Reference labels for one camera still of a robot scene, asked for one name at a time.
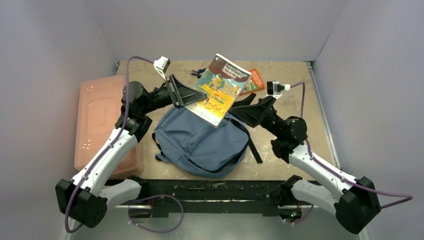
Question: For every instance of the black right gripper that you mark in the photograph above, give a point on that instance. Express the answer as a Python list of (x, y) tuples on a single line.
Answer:
[(266, 108)]

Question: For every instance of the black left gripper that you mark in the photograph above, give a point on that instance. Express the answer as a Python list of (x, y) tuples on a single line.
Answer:
[(183, 94)]

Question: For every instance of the orange green picture book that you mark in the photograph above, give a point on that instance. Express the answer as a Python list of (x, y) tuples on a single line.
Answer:
[(255, 83)]

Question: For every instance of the blue student backpack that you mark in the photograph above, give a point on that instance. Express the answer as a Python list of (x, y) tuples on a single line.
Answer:
[(195, 146)]

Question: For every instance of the blue paperback book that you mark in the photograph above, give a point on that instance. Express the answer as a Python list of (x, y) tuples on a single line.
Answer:
[(222, 82)]

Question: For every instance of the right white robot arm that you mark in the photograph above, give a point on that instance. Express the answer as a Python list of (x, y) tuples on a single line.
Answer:
[(353, 201)]

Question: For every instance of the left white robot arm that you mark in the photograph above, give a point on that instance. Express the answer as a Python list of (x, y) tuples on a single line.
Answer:
[(106, 165)]

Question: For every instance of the pink plastic storage bin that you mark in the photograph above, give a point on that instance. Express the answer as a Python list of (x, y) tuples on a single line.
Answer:
[(99, 109)]

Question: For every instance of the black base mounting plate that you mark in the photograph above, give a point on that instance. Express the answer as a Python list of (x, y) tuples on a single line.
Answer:
[(270, 198)]

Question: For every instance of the blue handled pliers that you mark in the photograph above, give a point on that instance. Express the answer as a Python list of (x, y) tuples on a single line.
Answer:
[(198, 73)]

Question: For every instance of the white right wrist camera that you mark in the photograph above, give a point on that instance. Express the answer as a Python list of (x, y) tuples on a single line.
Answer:
[(275, 89)]

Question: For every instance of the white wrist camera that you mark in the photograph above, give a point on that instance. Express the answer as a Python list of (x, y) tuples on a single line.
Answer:
[(275, 89), (161, 65)]

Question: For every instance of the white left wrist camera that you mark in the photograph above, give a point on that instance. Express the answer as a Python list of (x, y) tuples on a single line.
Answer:
[(161, 65)]

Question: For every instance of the aluminium frame rail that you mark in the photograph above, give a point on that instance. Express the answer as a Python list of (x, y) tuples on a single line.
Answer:
[(289, 201)]

